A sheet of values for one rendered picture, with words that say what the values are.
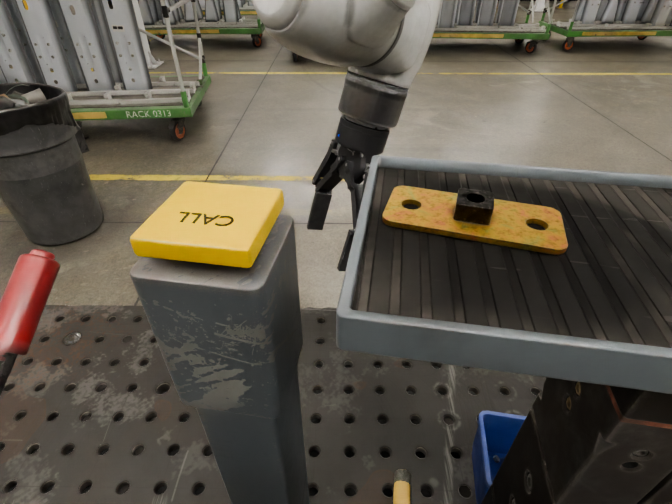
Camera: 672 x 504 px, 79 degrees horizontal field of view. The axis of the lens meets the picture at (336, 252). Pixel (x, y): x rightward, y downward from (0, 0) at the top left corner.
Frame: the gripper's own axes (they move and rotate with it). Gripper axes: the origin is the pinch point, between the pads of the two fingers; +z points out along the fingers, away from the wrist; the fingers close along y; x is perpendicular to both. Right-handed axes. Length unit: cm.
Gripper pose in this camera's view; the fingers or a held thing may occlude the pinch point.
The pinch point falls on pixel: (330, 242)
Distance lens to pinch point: 68.1
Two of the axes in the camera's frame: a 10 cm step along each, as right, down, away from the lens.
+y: -4.1, -5.2, 7.5
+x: -8.8, -0.2, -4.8
